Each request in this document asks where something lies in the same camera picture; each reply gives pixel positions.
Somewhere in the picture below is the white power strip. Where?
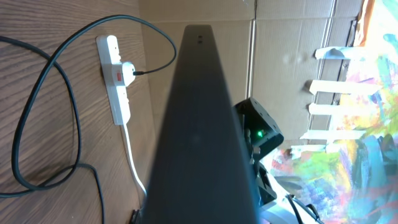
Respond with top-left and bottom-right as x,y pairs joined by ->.
96,35 -> 131,126

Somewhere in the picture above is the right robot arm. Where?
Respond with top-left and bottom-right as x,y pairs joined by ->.
131,96 -> 321,223

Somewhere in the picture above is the colourful painted board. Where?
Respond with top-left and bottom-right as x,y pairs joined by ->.
252,0 -> 397,223

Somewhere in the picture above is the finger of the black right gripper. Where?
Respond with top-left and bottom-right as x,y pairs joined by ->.
129,210 -> 140,224

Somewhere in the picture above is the black USB charging cable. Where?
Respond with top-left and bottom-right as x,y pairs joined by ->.
0,14 -> 178,224

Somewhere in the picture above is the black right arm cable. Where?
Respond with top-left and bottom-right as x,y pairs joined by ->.
285,194 -> 324,224

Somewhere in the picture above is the cardboard wall panel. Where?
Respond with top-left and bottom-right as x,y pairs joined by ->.
139,0 -> 362,146

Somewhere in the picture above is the white power strip cord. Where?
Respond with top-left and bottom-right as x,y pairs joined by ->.
121,123 -> 147,198

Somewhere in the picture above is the white charger plug adapter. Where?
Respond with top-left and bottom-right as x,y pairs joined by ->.
112,62 -> 136,87

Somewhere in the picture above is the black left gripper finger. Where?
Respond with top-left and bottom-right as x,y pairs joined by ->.
141,25 -> 259,224

